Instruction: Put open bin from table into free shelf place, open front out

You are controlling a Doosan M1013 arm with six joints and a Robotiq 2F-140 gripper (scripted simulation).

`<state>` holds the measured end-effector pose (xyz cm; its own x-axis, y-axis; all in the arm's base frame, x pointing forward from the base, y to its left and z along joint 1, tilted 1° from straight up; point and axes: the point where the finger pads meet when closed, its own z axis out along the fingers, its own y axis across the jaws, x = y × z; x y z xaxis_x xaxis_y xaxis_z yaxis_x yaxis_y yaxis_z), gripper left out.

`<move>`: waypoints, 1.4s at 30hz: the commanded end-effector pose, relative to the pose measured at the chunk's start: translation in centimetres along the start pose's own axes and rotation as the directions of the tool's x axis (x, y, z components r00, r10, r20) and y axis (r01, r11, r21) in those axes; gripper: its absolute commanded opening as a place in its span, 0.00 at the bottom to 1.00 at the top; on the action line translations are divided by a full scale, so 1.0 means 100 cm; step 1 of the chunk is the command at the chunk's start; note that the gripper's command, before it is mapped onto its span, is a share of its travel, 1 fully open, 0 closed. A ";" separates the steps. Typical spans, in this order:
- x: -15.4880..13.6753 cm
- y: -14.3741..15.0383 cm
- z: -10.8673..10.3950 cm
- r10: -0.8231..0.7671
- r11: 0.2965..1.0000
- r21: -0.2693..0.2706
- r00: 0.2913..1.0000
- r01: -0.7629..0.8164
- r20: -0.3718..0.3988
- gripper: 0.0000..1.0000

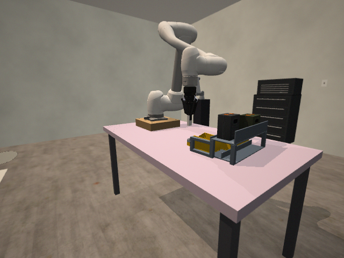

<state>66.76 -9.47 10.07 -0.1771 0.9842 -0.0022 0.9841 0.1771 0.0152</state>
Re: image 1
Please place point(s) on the olive green case with orange latches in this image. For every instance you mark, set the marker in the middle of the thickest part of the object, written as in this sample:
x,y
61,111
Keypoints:
x,y
247,120

